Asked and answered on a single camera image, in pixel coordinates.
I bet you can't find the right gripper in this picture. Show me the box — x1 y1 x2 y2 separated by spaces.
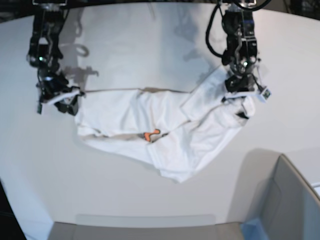
36 71 85 116

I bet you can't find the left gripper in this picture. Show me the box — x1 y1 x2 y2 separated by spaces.
223 73 269 119

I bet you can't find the white printed t-shirt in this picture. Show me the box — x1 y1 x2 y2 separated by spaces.
75 68 249 183

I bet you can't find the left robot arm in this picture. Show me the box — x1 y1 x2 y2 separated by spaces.
205 0 271 120

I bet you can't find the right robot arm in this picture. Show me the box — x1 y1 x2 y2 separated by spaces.
26 0 85 116

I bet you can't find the grey cardboard box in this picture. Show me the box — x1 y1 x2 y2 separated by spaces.
240 154 320 240

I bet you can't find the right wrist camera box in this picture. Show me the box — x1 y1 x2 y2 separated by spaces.
36 102 43 115

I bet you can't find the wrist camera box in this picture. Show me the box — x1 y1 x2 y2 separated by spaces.
257 86 272 103
36 102 43 115

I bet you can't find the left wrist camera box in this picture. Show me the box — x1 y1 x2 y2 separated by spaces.
257 86 272 103

